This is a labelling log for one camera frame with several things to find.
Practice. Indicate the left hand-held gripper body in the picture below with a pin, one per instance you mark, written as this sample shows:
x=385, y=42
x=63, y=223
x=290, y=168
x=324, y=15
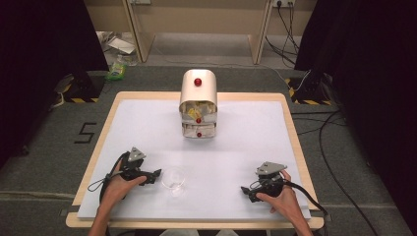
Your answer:
x=131, y=170

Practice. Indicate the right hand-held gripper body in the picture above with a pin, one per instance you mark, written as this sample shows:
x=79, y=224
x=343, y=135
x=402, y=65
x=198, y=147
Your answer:
x=269, y=185

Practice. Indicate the clear glass cup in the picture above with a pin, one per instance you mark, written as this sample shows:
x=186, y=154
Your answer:
x=173, y=180

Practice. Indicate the person's left hand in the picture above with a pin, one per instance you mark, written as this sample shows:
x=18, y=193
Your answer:
x=115, y=190

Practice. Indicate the person's right hand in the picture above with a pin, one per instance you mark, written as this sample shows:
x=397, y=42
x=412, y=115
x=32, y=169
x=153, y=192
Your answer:
x=288, y=203

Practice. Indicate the white table mat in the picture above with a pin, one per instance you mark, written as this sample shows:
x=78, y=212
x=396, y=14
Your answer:
x=223, y=170

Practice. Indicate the wooden table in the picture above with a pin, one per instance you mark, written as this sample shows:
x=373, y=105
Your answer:
x=303, y=170

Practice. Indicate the yellow packet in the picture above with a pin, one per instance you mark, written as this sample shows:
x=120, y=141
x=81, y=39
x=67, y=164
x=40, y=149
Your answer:
x=194, y=113

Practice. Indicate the white mini drawer cabinet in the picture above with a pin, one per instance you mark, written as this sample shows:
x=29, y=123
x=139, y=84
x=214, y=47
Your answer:
x=198, y=91

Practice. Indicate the striped black stand base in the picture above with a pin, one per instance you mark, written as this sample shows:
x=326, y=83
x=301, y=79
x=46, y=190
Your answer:
x=82, y=88
x=309, y=91

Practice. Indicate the green plastic packet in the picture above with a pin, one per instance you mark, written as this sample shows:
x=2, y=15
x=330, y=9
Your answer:
x=115, y=71

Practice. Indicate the pile of white papers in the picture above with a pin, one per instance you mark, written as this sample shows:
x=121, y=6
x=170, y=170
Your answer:
x=120, y=44

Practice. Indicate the black curtain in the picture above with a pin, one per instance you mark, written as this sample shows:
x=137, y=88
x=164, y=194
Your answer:
x=39, y=65
x=370, y=98

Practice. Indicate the light wooden desk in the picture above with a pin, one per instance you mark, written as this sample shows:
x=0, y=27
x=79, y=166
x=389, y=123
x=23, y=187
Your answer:
x=196, y=16

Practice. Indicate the white wall socket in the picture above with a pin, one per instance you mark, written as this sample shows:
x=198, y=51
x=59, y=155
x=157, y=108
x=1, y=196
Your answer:
x=284, y=2

